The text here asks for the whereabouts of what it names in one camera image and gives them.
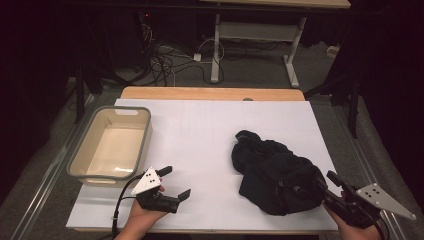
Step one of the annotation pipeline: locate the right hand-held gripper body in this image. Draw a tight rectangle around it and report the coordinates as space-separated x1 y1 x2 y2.
323 182 418 230

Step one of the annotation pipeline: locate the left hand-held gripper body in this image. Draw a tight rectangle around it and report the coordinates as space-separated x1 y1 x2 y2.
130 166 181 214

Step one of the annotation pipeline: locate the beige plastic basin grey rim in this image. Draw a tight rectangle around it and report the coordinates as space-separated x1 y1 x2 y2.
65 105 154 188

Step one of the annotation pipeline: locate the black knitted vest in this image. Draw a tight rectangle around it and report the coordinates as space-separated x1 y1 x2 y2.
231 129 329 217

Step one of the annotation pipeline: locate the person's left hand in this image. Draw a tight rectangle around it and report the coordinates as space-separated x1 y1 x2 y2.
114 184 169 240

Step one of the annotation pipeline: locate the person's right hand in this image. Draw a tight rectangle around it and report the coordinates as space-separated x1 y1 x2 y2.
321 201 383 240

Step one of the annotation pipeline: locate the white board sheet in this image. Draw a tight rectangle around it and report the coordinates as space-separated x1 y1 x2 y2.
65 98 359 233

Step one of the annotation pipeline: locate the black metal stand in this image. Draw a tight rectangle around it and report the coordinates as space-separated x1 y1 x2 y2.
304 73 363 139
74 63 104 124

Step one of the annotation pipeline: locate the small white box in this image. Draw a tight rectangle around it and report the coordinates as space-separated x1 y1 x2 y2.
326 44 341 58

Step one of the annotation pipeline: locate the white-legged desk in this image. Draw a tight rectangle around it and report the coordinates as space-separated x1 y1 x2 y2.
199 0 352 89

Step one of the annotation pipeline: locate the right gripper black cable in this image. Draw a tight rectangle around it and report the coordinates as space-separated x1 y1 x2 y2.
373 209 393 240

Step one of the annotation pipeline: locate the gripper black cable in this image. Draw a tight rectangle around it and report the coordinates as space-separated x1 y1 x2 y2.
373 209 393 240
110 173 146 238

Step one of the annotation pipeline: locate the metal floor rail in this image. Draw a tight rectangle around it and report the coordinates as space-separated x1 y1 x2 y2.
6 93 101 240
333 99 409 240

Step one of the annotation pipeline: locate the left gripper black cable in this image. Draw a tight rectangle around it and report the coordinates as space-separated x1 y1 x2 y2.
110 173 146 238

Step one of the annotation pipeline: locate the tangle of floor cables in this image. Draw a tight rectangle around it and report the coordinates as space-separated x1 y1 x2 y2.
139 23 228 86

